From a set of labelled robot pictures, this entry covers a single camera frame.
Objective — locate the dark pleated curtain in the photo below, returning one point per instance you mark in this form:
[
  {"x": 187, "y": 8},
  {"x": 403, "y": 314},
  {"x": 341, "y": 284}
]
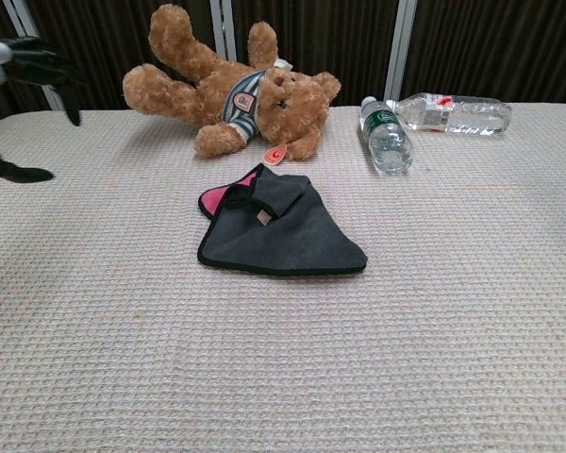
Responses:
[{"x": 99, "y": 38}]

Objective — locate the brown teddy bear striped shirt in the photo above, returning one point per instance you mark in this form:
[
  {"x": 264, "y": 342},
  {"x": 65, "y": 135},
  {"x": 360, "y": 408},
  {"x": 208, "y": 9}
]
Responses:
[{"x": 217, "y": 89}]

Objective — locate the orange hang tag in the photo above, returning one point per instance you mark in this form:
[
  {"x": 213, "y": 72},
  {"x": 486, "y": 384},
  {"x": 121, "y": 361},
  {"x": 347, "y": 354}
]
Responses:
[{"x": 274, "y": 155}]

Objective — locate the beige woven tablecloth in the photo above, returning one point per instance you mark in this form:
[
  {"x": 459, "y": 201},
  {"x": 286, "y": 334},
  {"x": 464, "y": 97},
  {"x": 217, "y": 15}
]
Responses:
[{"x": 122, "y": 307}]

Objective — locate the red label water bottle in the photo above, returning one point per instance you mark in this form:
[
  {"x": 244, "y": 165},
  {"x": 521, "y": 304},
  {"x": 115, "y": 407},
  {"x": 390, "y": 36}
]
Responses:
[{"x": 467, "y": 115}]

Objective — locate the green label water bottle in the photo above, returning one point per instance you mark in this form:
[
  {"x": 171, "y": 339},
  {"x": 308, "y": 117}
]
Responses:
[{"x": 387, "y": 137}]

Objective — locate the dark grey cloth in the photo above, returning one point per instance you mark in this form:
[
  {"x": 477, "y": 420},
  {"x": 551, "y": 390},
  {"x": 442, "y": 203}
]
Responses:
[{"x": 283, "y": 236}]

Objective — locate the white metal frame post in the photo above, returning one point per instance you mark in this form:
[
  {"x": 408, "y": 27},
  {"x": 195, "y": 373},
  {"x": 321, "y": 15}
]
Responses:
[
  {"x": 33, "y": 47},
  {"x": 222, "y": 28},
  {"x": 401, "y": 47}
]

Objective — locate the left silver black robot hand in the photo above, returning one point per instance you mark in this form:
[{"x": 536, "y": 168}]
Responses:
[{"x": 33, "y": 59}]

